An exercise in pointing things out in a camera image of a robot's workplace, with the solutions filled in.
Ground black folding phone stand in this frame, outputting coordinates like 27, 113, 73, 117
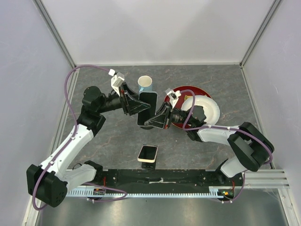
141, 147, 158, 170

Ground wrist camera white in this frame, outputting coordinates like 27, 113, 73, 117
108, 69, 125, 96
165, 89, 181, 108

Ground grey slotted cable duct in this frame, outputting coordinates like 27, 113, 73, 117
66, 186, 234, 199

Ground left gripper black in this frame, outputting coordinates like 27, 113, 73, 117
97, 82, 151, 115

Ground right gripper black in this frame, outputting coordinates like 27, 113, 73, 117
143, 102, 193, 129

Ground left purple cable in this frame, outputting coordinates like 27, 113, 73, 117
32, 65, 127, 210

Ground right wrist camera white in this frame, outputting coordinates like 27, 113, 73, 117
165, 89, 181, 108

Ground phone with beige case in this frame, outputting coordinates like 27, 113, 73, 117
137, 145, 158, 163

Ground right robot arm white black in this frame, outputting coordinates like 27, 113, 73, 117
144, 102, 274, 186

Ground black round-base phone holder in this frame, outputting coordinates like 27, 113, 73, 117
140, 125, 154, 130

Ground aluminium frame rail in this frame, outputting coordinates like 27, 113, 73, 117
245, 169, 290, 189

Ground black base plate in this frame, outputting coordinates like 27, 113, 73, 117
91, 169, 243, 194

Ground white paper plate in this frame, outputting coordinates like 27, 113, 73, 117
190, 95, 220, 126

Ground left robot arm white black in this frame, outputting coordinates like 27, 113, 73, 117
26, 82, 151, 210

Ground dark phone with grey case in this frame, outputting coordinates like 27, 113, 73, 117
137, 91, 158, 129

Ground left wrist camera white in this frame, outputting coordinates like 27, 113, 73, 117
108, 69, 125, 96

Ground red round tray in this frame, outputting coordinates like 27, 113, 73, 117
162, 86, 213, 130

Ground blue mug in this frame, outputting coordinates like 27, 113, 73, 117
137, 75, 153, 93

